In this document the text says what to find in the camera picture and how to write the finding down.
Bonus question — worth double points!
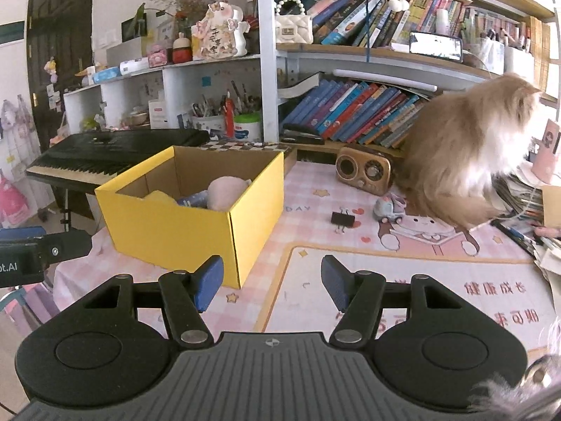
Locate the bunch of pens and brushes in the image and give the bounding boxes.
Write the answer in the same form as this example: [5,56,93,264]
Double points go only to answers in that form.
[191,80,261,117]

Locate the pink checkered desktop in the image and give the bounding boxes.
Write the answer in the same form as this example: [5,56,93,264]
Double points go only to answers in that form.
[53,158,561,360]

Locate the black binder clip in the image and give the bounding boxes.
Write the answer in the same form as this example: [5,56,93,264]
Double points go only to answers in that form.
[330,210,357,231]

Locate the black keyboard stand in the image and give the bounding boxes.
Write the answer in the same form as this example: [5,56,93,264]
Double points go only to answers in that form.
[37,186,73,233]

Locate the tall white wooden bookshelf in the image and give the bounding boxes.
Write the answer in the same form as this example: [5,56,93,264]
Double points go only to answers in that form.
[256,0,555,150]

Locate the white pen cup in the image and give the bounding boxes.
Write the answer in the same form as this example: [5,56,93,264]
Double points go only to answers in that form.
[192,114,226,131]

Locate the checkered board box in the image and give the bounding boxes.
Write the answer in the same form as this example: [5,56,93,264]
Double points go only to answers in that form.
[206,138,299,163]

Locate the stack of papers and magazines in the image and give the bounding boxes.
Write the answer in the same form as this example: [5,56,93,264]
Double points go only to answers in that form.
[491,171,561,273]

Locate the cartoon desk mat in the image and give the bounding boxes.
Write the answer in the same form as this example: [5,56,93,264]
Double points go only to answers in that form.
[255,245,559,354]

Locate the white desktop organiser bins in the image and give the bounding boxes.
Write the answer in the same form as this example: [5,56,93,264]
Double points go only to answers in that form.
[475,37,533,75]

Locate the dark wooden door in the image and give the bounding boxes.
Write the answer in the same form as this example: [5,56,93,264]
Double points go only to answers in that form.
[26,0,95,150]

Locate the grey fluffy fabric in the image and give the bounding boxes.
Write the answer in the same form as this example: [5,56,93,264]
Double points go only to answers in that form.
[469,316,561,421]

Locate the black electronic keyboard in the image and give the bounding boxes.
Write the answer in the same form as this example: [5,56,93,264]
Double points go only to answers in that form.
[26,129,210,194]

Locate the fluffy ginger cat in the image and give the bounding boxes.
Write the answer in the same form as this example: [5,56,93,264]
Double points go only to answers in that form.
[397,72,544,231]

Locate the floral lucky cat figure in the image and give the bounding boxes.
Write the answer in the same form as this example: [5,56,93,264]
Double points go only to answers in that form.
[191,2,248,61]

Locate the white cubby shelf unit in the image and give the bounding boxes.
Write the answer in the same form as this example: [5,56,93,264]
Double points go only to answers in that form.
[63,55,264,143]

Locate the smartphone with lit screen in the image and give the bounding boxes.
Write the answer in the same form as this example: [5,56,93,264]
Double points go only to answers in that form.
[409,32,464,62]

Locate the red and white doll jar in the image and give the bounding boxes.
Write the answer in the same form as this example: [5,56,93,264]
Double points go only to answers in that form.
[172,33,192,64]

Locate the white box with red label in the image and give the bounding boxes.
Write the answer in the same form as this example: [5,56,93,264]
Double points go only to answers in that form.
[148,100,166,129]

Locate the small pastel toy car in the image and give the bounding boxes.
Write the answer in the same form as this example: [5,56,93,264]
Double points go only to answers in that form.
[372,196,407,224]

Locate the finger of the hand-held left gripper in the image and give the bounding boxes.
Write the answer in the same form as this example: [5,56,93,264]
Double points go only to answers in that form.
[0,226,47,242]
[41,230,93,269]

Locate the row of blue leaning books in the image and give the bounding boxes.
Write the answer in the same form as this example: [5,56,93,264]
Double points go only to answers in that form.
[280,78,432,150]

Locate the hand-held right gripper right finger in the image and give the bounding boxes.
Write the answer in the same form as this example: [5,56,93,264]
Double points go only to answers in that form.
[321,254,469,347]

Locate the black picture frame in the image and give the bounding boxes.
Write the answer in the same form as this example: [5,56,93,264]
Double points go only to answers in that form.
[121,14,148,42]

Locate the white tub with green lid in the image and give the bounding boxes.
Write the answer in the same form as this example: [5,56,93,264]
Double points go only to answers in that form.
[234,113,262,142]

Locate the white quilted handbag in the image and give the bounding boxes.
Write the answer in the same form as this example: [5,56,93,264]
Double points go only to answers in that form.
[275,0,314,45]

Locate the white framed picture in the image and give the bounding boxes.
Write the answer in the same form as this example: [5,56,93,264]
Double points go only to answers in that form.
[155,18,177,49]

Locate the pink plush toy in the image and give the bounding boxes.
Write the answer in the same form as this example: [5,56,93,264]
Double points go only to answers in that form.
[207,176,252,210]

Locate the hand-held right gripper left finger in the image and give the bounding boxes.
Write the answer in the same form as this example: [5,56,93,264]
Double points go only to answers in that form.
[79,255,225,347]

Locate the yellow cardboard box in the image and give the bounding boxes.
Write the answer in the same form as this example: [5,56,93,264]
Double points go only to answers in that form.
[95,145,285,290]

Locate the white rectangular box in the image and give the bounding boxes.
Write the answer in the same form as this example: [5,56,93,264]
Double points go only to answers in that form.
[119,58,150,74]

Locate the row of colourful leaning books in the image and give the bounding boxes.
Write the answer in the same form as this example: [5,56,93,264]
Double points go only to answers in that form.
[307,0,483,49]

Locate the pink card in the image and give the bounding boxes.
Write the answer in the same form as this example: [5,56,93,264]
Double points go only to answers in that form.
[532,118,561,185]

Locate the wooden retro radio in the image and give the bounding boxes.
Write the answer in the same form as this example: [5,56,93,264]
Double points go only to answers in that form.
[335,144,392,196]

